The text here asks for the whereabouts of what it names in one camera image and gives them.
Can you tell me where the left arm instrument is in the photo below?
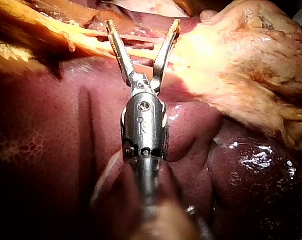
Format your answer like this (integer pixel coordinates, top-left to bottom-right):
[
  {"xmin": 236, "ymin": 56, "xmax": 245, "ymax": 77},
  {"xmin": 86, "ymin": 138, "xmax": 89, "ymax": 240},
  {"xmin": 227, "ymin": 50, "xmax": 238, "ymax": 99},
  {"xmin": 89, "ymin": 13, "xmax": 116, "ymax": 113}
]
[{"xmin": 120, "ymin": 72, "xmax": 170, "ymax": 162}]

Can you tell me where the left arm instrument jaw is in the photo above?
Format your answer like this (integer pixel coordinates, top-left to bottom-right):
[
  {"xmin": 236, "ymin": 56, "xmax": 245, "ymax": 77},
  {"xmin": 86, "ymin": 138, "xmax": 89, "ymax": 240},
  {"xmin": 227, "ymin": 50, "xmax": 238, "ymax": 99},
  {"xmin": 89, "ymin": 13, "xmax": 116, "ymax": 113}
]
[
  {"xmin": 149, "ymin": 18, "xmax": 182, "ymax": 92},
  {"xmin": 105, "ymin": 19, "xmax": 140, "ymax": 88}
]

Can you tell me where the gallbladder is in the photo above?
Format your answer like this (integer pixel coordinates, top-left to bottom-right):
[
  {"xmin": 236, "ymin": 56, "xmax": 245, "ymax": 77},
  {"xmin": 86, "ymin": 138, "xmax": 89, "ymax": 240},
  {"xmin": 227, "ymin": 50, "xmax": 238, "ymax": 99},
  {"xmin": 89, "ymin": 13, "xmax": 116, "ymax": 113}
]
[{"xmin": 165, "ymin": 0, "xmax": 302, "ymax": 154}]

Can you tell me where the thin tube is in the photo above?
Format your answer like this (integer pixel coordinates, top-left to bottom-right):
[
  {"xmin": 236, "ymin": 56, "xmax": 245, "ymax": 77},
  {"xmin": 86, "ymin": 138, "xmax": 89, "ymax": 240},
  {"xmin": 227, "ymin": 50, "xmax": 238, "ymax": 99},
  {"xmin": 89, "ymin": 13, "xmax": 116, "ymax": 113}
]
[{"xmin": 90, "ymin": 41, "xmax": 182, "ymax": 62}]

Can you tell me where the pale fatty tissue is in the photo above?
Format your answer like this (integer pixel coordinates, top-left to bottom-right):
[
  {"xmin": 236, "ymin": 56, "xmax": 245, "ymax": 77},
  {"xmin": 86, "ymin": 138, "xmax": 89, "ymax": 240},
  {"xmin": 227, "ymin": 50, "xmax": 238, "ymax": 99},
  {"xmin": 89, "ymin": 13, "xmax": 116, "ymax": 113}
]
[
  {"xmin": 0, "ymin": 37, "xmax": 36, "ymax": 64},
  {"xmin": 0, "ymin": 0, "xmax": 117, "ymax": 60},
  {"xmin": 98, "ymin": 0, "xmax": 192, "ymax": 18}
]

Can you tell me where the dark red liver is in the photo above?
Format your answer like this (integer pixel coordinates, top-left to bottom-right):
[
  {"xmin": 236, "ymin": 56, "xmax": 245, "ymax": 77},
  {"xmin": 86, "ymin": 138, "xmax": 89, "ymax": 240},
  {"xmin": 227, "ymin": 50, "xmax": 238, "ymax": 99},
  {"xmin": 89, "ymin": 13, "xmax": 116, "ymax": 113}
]
[{"xmin": 0, "ymin": 0, "xmax": 302, "ymax": 240}]

